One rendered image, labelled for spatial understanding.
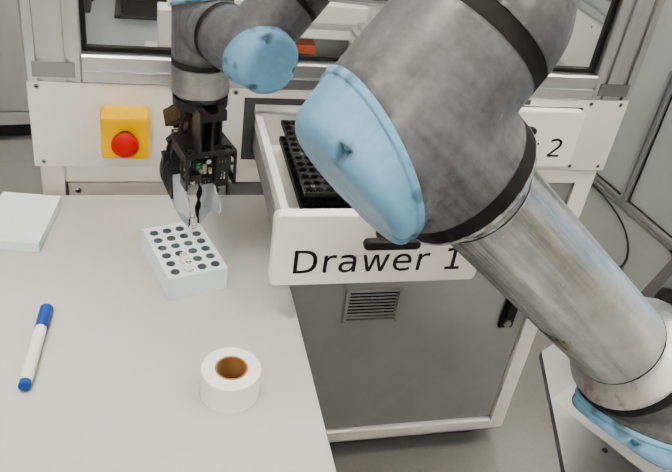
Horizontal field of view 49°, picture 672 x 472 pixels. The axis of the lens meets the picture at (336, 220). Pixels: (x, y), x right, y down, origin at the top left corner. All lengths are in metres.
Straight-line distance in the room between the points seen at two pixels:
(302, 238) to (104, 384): 0.29
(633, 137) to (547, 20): 2.64
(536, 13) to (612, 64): 0.93
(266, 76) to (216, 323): 0.35
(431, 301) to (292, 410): 0.71
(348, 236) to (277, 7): 0.30
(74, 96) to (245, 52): 0.44
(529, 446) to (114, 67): 1.38
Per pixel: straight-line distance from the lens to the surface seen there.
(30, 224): 1.16
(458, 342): 1.67
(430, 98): 0.45
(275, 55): 0.82
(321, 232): 0.93
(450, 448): 1.93
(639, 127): 3.10
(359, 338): 1.57
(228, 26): 0.85
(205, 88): 0.94
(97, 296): 1.04
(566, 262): 0.58
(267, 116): 1.23
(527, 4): 0.48
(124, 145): 1.14
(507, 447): 1.98
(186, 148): 0.98
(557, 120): 1.37
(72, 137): 1.22
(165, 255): 1.05
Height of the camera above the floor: 1.43
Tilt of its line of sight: 33 degrees down
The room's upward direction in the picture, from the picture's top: 9 degrees clockwise
